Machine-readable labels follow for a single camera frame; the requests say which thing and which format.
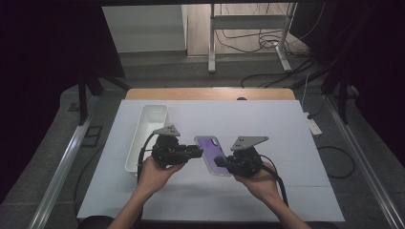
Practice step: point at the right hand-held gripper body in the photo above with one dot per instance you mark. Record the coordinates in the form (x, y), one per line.
(245, 163)

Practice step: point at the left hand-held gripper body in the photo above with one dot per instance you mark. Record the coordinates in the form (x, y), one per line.
(167, 152)

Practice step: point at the translucent phone case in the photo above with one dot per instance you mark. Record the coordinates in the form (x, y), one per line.
(208, 149)

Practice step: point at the white plastic storage box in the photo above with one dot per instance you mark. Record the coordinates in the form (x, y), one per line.
(149, 120)

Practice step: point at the person's right hand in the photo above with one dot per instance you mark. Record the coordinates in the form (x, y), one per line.
(262, 186)

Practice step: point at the person's left hand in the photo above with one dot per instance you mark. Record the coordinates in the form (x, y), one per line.
(153, 178)

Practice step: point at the wooden table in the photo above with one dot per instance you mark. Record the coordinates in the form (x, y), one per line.
(191, 94)

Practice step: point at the white board sheet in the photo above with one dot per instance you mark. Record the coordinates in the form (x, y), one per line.
(286, 127)

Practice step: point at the black floor plate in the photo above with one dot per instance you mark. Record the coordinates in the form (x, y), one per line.
(92, 136)

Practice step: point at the white power strip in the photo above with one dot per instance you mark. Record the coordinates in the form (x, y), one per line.
(314, 127)

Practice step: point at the black metal stand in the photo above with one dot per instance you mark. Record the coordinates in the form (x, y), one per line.
(343, 105)
(82, 101)

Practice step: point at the person's dark clothing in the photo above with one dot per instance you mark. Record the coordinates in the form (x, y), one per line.
(95, 223)

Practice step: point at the white cabinet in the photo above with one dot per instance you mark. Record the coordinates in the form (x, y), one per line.
(143, 28)

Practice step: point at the black curtain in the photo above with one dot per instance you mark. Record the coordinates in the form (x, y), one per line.
(38, 79)
(382, 63)

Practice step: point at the white metal desk frame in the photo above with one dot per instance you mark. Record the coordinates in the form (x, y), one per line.
(211, 47)

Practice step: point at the aluminium rail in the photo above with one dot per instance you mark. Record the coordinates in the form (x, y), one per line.
(65, 160)
(364, 160)

